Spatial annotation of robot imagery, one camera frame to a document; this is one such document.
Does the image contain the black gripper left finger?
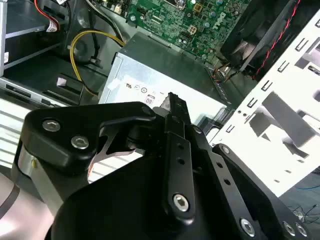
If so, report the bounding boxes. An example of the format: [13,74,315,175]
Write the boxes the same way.
[11,91,197,223]

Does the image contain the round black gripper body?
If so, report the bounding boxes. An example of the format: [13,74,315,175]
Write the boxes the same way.
[49,156,241,240]

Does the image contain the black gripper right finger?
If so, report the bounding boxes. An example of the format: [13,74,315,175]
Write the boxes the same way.
[186,124,316,240]

